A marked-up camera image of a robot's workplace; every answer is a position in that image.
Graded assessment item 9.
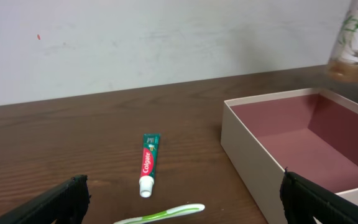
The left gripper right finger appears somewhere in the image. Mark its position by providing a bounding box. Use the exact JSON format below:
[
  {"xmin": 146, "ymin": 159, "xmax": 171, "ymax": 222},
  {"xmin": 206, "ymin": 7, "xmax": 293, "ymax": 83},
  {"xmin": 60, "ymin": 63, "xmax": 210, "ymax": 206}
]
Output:
[{"xmin": 280, "ymin": 170, "xmax": 358, "ymax": 224}]

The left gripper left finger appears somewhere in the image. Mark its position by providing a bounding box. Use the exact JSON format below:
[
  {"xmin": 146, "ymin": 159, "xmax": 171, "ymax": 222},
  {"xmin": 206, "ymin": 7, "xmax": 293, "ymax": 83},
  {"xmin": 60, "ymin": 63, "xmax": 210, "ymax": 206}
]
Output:
[{"xmin": 0, "ymin": 175, "xmax": 91, "ymax": 224}]

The white Pantene tube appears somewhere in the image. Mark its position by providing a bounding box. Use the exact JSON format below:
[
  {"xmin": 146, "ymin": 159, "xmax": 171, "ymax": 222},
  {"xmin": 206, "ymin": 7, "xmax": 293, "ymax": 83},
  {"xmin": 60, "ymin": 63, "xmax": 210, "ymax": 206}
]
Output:
[{"xmin": 327, "ymin": 0, "xmax": 358, "ymax": 82}]

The white box pink interior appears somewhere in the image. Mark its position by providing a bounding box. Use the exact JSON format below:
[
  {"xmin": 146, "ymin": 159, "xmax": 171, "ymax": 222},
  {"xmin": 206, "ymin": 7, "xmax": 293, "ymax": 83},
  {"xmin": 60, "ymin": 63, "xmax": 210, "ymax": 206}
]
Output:
[{"xmin": 221, "ymin": 88, "xmax": 358, "ymax": 223}]

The Colgate toothpaste tube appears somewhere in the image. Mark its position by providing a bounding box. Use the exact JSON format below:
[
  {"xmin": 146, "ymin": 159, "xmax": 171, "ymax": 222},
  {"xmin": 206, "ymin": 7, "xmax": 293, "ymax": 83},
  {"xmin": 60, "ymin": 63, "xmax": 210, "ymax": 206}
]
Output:
[{"xmin": 139, "ymin": 134, "xmax": 160, "ymax": 198}]

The green white toothbrush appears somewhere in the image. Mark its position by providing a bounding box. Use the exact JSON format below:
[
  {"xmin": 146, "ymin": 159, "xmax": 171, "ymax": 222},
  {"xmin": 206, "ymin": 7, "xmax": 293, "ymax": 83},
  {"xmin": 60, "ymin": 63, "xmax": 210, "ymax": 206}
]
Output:
[{"xmin": 114, "ymin": 203, "xmax": 205, "ymax": 224}]

